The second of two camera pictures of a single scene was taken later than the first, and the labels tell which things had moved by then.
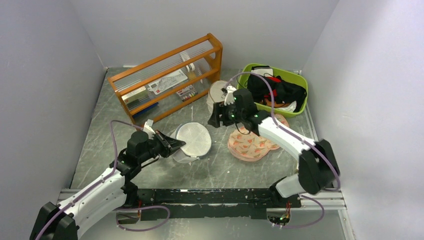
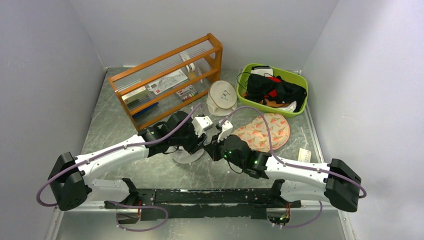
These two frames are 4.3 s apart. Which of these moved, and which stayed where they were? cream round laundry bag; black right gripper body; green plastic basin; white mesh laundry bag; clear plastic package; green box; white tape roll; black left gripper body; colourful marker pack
Moved: black right gripper body; white mesh laundry bag; black left gripper body
Stayed: white tape roll; green plastic basin; clear plastic package; cream round laundry bag; green box; colourful marker pack
